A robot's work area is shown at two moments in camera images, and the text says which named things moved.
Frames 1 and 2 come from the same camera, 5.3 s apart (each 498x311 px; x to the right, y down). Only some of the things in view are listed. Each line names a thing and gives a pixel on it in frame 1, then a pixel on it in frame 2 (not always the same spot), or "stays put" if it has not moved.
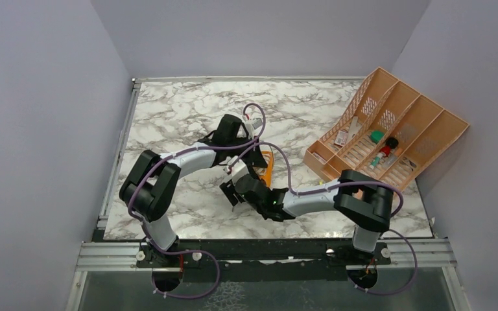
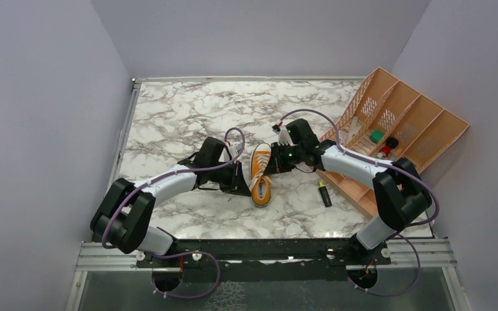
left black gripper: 255,158 → 237,183
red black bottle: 385,151 stays put
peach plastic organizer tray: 386,131 stays put
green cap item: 376,135 stays put
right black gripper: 229,189 → 275,162
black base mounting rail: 262,260 stays put
